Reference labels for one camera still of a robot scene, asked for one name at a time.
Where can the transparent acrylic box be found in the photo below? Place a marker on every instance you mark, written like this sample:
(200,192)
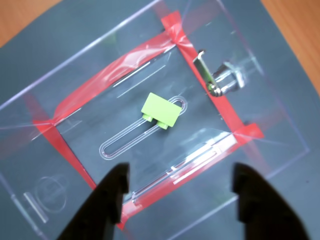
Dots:
(82,140)

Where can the green lego block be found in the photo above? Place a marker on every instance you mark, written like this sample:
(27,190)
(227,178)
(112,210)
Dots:
(160,108)

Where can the silver metal box lock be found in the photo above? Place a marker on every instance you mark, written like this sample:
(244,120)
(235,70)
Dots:
(225,75)

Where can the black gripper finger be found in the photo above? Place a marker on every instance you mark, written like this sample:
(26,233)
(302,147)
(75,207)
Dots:
(100,212)
(265,212)

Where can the red tape strip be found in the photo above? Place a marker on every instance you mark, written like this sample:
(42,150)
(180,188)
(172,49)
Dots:
(67,152)
(250,133)
(228,113)
(100,78)

